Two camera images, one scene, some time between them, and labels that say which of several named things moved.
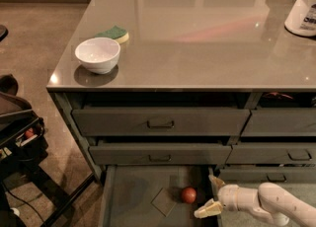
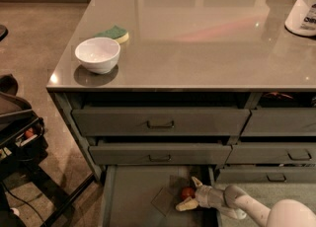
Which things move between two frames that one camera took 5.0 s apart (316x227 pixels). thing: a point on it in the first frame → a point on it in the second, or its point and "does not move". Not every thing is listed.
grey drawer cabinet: (166, 81) does not move
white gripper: (227, 195) → (206, 195)
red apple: (190, 194) does not move
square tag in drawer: (163, 202) does not move
